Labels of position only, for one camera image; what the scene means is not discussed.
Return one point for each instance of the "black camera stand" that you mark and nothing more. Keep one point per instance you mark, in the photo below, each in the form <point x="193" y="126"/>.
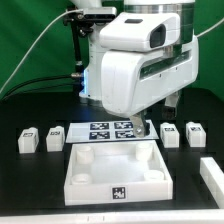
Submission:
<point x="78" y="43"/>

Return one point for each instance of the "white marker sheet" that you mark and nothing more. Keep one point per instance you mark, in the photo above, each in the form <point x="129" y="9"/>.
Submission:
<point x="100" y="132"/>

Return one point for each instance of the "white square tabletop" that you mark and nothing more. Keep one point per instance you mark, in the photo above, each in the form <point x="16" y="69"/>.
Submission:
<point x="116" y="172"/>

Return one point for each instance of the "grey camera on stand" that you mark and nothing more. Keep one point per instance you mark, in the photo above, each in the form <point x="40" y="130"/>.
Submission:
<point x="97" y="14"/>

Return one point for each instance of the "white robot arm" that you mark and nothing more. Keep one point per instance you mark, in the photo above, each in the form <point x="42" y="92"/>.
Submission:
<point x="178" y="16"/>

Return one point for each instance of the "white obstacle wall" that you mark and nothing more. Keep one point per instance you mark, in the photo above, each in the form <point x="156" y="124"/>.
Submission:
<point x="213" y="177"/>

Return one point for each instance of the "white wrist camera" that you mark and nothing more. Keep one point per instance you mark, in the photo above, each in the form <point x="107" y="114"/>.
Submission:
<point x="134" y="32"/>

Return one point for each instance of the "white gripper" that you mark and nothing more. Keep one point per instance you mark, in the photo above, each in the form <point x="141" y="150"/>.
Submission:
<point x="128" y="88"/>

